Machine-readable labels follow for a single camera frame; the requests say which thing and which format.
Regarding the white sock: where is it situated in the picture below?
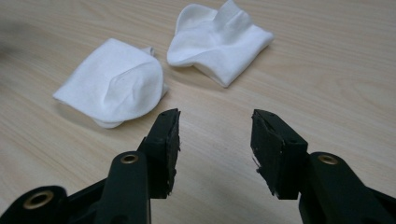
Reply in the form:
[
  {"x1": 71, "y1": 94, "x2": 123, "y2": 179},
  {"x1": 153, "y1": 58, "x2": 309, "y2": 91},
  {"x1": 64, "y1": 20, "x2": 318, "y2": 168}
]
[
  {"x1": 166, "y1": 0, "x2": 276, "y2": 89},
  {"x1": 52, "y1": 37, "x2": 170, "y2": 130}
]

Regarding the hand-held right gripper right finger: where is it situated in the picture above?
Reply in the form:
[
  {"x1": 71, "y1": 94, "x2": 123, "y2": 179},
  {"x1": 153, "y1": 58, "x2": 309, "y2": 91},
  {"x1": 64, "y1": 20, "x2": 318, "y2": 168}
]
[{"x1": 250, "y1": 108, "x2": 396, "y2": 224}]

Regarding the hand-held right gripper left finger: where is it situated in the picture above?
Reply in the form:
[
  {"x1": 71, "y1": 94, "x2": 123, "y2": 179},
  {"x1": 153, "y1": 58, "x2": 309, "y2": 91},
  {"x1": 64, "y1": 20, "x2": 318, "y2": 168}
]
[{"x1": 93, "y1": 107, "x2": 182, "y2": 224}]

